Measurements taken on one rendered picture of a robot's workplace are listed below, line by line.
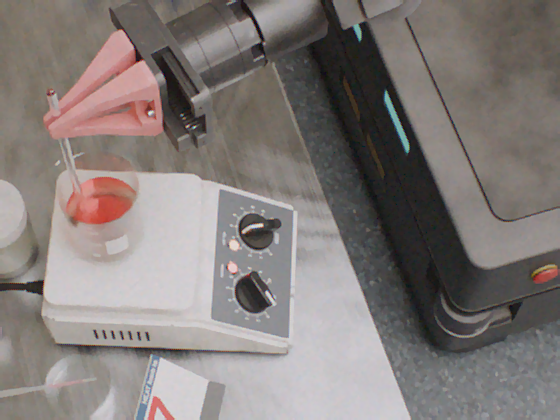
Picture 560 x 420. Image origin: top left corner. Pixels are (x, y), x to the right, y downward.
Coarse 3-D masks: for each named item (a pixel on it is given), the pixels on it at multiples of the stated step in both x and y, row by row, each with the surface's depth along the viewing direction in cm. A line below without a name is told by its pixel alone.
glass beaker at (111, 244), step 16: (64, 160) 95; (80, 160) 96; (96, 160) 97; (112, 160) 96; (128, 160) 95; (64, 176) 96; (80, 176) 98; (96, 176) 99; (112, 176) 99; (128, 176) 97; (64, 192) 97; (64, 208) 94; (80, 224) 94; (96, 224) 93; (112, 224) 94; (128, 224) 96; (144, 224) 100; (80, 240) 97; (96, 240) 96; (112, 240) 96; (128, 240) 98; (80, 256) 101; (96, 256) 99; (112, 256) 99; (128, 256) 100
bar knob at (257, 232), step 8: (248, 216) 106; (256, 216) 106; (240, 224) 105; (248, 224) 104; (256, 224) 104; (264, 224) 104; (272, 224) 105; (280, 224) 105; (240, 232) 105; (248, 232) 104; (256, 232) 104; (264, 232) 105; (272, 232) 106; (248, 240) 105; (256, 240) 105; (264, 240) 105; (256, 248) 105
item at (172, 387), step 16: (160, 368) 102; (176, 368) 103; (160, 384) 102; (176, 384) 103; (192, 384) 104; (160, 400) 102; (176, 400) 103; (192, 400) 104; (160, 416) 102; (176, 416) 102; (192, 416) 103
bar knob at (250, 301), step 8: (256, 272) 102; (240, 280) 103; (248, 280) 102; (256, 280) 102; (240, 288) 103; (248, 288) 103; (256, 288) 102; (264, 288) 102; (240, 296) 102; (248, 296) 103; (256, 296) 102; (264, 296) 102; (272, 296) 102; (240, 304) 102; (248, 304) 103; (256, 304) 103; (264, 304) 102; (272, 304) 102; (256, 312) 103
